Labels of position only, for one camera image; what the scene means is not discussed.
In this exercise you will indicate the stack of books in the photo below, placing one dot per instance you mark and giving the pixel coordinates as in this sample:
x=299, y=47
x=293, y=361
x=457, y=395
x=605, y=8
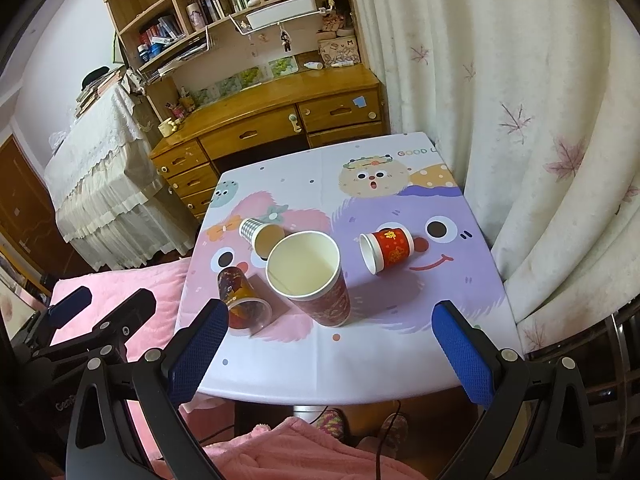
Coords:
x=92, y=94

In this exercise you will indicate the wooden bookshelf hutch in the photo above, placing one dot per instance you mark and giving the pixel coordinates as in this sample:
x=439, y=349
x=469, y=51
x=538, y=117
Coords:
x=150, y=0

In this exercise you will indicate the white leaf print curtain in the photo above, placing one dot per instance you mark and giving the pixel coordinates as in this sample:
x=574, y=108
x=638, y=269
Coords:
x=500, y=85

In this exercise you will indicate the green grape picture card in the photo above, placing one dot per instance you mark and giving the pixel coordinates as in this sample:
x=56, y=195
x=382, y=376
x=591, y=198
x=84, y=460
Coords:
x=281, y=65
x=248, y=76

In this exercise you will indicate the black hat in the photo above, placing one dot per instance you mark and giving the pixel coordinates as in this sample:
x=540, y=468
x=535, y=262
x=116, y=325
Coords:
x=95, y=76

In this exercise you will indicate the blue sticky note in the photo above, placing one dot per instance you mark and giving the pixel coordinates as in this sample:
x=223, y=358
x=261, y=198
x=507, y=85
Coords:
x=359, y=101

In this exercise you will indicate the red paper cup gold print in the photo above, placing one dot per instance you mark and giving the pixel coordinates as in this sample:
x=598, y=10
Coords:
x=392, y=249

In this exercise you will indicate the grey table pedestal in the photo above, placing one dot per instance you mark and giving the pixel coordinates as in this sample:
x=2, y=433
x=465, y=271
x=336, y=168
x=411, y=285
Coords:
x=307, y=411

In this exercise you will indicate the printed canvas bag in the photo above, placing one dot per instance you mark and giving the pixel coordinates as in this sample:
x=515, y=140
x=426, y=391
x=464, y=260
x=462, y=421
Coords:
x=339, y=50

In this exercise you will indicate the hanging figure charm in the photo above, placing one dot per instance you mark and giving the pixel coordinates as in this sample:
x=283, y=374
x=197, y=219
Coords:
x=285, y=40

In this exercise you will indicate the pink fleece robe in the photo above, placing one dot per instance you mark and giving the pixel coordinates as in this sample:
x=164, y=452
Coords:
x=310, y=455

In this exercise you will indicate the large red paper cup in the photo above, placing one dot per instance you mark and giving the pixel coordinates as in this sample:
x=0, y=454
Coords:
x=310, y=280

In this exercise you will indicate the colourful patterned paper cup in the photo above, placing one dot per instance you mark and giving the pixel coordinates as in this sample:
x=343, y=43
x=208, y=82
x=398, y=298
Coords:
x=239, y=297

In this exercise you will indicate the brown wooden door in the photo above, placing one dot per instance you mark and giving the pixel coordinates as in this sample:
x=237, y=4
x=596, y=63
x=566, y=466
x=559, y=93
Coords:
x=25, y=210

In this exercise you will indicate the colourful knit slipper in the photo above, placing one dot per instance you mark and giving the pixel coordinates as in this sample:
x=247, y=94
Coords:
x=395, y=427
x=331, y=420

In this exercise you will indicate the white hanging basket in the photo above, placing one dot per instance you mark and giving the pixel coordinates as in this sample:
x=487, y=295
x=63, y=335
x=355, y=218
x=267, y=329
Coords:
x=282, y=11

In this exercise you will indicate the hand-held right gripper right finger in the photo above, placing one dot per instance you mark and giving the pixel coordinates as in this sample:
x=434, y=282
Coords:
x=462, y=355

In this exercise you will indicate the row of blue books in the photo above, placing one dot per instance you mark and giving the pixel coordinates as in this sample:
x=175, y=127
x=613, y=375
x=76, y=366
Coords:
x=159, y=34

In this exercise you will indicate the cream lace cloth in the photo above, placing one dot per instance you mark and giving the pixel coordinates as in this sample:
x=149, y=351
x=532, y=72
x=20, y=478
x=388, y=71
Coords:
x=100, y=170

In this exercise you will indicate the wooden desk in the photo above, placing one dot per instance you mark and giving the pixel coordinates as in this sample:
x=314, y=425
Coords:
x=280, y=95

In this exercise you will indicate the pink blanket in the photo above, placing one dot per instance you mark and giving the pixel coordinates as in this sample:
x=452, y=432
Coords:
x=115, y=285

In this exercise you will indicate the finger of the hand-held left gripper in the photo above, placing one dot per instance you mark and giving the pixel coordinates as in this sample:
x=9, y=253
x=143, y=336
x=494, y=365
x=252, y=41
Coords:
x=70, y=304
x=127, y=315

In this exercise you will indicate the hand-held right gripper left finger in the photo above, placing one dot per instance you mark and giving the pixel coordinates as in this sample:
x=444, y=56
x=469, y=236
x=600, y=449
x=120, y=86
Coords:
x=196, y=355

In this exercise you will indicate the cream mug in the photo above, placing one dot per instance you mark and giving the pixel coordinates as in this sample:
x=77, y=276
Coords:
x=167, y=127

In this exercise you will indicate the cartoon printed tablecloth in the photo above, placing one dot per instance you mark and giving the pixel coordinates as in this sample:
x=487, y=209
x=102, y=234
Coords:
x=380, y=320

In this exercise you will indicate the gingham paper cup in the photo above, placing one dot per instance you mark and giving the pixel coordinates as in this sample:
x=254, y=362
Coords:
x=256, y=234

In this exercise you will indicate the white tube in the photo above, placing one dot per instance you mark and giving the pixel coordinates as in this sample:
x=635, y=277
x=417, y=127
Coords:
x=313, y=65

